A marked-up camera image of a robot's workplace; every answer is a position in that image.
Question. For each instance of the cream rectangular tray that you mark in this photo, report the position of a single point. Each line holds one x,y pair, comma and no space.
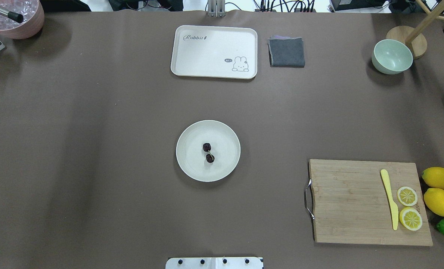
215,52

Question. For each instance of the round cream plate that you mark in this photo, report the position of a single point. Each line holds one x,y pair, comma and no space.
225,147

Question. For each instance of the grey folded cloth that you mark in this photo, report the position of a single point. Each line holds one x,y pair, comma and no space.
286,51

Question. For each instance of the bamboo cutting board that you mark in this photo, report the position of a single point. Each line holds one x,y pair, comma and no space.
350,204

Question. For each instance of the mint green bowl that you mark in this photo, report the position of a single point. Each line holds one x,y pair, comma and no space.
391,57

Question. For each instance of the yellow plastic knife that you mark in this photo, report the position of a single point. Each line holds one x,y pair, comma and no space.
393,207

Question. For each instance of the lemon slice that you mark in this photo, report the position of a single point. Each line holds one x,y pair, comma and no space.
407,196
410,219

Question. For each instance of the wooden cup drying stand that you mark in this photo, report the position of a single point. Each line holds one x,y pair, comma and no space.
413,37

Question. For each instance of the whole yellow lemon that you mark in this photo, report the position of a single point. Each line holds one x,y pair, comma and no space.
434,177
434,200

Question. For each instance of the pink mixing bowl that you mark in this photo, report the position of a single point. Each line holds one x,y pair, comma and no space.
28,18

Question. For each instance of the steel board handle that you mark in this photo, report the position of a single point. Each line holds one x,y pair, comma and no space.
308,200

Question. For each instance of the aluminium frame post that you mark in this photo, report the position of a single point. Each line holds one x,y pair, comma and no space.
216,8

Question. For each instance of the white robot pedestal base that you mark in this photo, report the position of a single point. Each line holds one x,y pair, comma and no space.
215,263

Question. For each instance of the black whisk handle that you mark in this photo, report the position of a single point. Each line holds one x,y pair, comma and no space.
11,15

